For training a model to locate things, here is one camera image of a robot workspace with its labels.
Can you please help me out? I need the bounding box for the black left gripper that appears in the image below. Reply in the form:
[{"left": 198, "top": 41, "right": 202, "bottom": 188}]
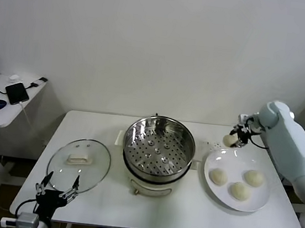
[{"left": 31, "top": 169, "right": 82, "bottom": 224}]

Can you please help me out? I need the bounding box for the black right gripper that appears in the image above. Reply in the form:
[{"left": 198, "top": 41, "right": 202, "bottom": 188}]
[{"left": 229, "top": 123, "right": 252, "bottom": 151}]

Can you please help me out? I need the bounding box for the white steamed baozi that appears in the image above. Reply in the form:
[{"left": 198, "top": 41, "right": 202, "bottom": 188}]
[
  {"left": 227, "top": 181, "right": 253, "bottom": 203},
  {"left": 243, "top": 169, "right": 266, "bottom": 189},
  {"left": 222, "top": 134, "right": 239, "bottom": 149},
  {"left": 209, "top": 167, "right": 230, "bottom": 188}
]

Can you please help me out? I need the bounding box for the stainless steel steamer basket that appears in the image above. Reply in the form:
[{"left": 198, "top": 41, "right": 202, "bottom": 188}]
[{"left": 111, "top": 110, "right": 207, "bottom": 182}]

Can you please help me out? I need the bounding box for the glass pot lid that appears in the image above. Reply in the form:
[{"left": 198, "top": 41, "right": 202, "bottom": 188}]
[{"left": 44, "top": 134, "right": 114, "bottom": 198}]

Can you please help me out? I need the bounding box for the white plate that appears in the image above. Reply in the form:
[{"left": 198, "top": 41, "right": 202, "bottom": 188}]
[{"left": 199, "top": 146, "right": 276, "bottom": 215}]

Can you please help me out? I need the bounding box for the white side desk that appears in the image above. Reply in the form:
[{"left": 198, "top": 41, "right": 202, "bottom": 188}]
[{"left": 0, "top": 72, "right": 49, "bottom": 206}]

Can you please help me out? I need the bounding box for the white electric cooker base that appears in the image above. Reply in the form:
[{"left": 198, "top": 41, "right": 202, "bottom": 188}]
[{"left": 117, "top": 149, "right": 201, "bottom": 203}]

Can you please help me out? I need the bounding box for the black smartphone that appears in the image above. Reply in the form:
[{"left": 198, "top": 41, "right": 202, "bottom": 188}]
[{"left": 3, "top": 81, "right": 31, "bottom": 107}]

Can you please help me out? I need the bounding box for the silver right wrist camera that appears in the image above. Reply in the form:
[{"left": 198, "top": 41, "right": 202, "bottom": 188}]
[{"left": 237, "top": 113, "right": 250, "bottom": 124}]

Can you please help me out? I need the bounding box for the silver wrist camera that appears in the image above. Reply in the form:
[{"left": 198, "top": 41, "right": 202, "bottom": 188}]
[
  {"left": 237, "top": 113, "right": 250, "bottom": 124},
  {"left": 0, "top": 209, "right": 40, "bottom": 228}
]

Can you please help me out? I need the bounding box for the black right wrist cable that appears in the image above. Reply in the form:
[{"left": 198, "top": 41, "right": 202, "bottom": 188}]
[{"left": 248, "top": 130, "right": 269, "bottom": 150}]

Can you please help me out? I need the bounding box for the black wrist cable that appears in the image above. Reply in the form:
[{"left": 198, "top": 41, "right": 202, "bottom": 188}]
[
  {"left": 248, "top": 130, "right": 269, "bottom": 150},
  {"left": 14, "top": 196, "right": 40, "bottom": 218}
]

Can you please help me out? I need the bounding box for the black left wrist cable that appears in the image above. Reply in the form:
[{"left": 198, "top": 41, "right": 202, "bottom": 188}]
[{"left": 14, "top": 196, "right": 40, "bottom": 218}]

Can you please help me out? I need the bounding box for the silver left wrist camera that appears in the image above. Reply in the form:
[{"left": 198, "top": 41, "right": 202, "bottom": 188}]
[{"left": 0, "top": 209, "right": 40, "bottom": 228}]

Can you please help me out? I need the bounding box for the white phone charging cable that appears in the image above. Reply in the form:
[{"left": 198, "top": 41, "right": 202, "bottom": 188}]
[{"left": 17, "top": 102, "right": 34, "bottom": 127}]

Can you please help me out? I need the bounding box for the black phone cable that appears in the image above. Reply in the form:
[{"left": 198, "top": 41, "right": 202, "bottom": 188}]
[{"left": 24, "top": 81, "right": 40, "bottom": 91}]

